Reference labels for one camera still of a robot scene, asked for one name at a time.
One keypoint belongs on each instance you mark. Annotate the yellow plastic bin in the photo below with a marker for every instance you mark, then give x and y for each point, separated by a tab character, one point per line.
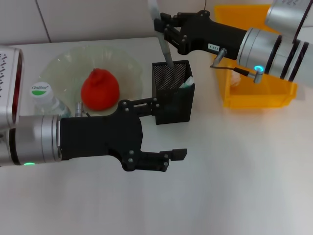
256	98

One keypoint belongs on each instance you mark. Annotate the clear water bottle green label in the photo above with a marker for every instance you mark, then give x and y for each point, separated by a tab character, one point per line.
42	94

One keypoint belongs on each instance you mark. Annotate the green glass fruit plate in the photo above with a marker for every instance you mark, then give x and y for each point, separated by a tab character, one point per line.
73	61

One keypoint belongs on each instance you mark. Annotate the white paper ball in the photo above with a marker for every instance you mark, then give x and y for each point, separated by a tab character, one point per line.
236	78

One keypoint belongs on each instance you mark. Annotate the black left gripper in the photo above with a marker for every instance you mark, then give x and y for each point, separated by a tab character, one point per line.
97	139

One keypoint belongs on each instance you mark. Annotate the silver left wrist knob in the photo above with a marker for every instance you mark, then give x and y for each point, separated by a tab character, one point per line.
78	109

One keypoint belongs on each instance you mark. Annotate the green utility knife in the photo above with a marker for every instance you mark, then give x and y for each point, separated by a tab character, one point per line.
187	82

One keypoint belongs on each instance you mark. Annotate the red-orange knitted orange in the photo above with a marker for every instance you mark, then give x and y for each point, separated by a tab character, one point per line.
100	90

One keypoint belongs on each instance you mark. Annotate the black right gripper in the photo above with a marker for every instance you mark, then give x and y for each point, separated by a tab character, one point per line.
215	34

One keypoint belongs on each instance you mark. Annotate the grey glitter pen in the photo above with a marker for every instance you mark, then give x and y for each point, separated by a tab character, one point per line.
166	51

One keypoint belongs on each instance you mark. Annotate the black mesh pen holder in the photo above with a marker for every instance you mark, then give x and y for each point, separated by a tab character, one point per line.
181	107

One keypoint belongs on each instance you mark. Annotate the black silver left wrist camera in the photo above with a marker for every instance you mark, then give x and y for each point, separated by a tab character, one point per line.
9	83

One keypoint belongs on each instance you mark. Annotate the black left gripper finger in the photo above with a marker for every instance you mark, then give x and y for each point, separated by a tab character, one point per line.
176	154

